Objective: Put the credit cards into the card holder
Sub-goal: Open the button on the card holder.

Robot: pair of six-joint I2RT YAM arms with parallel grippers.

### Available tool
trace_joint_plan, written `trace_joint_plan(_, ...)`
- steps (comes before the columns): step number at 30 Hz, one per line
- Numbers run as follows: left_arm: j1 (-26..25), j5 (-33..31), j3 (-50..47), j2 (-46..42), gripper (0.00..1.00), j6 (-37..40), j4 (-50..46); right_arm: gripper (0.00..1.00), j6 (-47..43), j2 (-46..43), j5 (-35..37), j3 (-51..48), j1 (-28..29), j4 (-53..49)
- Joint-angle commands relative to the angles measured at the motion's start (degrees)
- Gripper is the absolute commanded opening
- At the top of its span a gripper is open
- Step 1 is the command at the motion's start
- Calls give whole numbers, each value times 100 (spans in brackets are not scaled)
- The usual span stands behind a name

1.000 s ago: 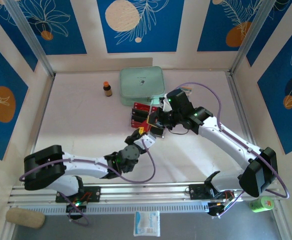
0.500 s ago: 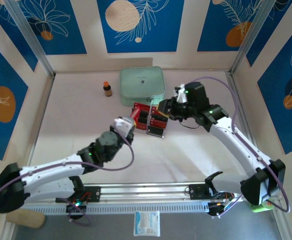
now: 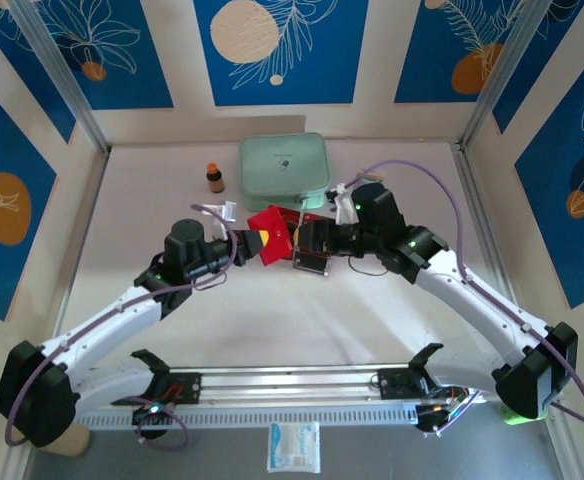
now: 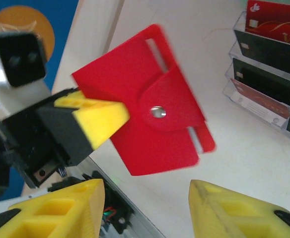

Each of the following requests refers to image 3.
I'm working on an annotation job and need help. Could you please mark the red card holder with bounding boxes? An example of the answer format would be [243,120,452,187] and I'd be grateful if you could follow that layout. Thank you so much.
[247,204,294,266]

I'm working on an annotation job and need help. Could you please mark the black credit card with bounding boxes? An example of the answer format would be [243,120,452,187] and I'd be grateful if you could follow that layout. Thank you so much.
[293,248,333,279]

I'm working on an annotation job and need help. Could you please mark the brown bottle orange cap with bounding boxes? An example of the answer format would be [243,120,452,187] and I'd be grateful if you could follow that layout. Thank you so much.
[205,162,226,195]

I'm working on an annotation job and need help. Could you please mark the mint green zip pouch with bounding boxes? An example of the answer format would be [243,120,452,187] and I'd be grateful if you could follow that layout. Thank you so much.
[237,131,329,211]

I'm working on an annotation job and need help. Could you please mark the white blue gauze packet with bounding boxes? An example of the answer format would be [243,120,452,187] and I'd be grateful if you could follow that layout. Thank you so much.
[266,421,322,475]

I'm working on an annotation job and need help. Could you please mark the beige foam roll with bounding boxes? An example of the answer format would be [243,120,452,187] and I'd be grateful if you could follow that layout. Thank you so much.
[39,425,92,459]

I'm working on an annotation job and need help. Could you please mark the green cylindrical can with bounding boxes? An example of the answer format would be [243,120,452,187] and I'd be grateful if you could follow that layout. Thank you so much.
[500,403,548,427]

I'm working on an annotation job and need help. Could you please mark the purple cable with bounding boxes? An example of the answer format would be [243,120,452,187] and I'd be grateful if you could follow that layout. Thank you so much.
[4,202,238,449]
[135,397,190,451]
[423,392,479,440]
[354,159,584,426]

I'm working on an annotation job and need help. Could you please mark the aluminium table edge rail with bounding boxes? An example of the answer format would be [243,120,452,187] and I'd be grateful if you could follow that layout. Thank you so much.
[452,141,516,306]

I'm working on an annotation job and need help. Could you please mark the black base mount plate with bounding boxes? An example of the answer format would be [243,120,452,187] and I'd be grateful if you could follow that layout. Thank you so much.
[377,367,441,401]
[149,372,203,405]

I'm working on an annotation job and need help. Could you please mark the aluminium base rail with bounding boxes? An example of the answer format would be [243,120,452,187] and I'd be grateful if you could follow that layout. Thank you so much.
[169,364,418,404]

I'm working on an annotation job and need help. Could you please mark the white slotted cable duct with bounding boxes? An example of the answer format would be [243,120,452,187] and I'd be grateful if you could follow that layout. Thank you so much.
[78,399,419,432]

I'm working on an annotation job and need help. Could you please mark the aluminium frame post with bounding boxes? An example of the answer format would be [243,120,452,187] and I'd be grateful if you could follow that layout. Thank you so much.
[7,0,112,155]
[457,0,559,154]

